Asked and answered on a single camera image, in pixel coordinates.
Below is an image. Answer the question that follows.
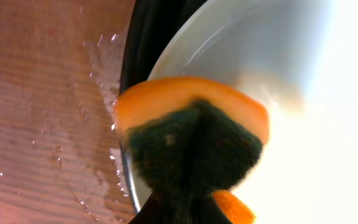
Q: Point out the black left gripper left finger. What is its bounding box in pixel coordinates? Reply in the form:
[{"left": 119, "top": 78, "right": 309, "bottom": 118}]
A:
[{"left": 129, "top": 193, "right": 174, "bottom": 224}]

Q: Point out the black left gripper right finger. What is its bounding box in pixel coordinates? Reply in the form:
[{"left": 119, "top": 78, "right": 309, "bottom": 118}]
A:
[{"left": 191, "top": 196, "right": 232, "bottom": 224}]

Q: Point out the orange green scrub sponge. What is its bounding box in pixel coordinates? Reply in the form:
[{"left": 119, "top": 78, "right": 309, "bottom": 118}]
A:
[{"left": 114, "top": 77, "right": 269, "bottom": 224}]

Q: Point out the mint green plate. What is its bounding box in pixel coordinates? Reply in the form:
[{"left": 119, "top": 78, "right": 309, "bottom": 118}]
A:
[{"left": 147, "top": 0, "right": 358, "bottom": 223}]

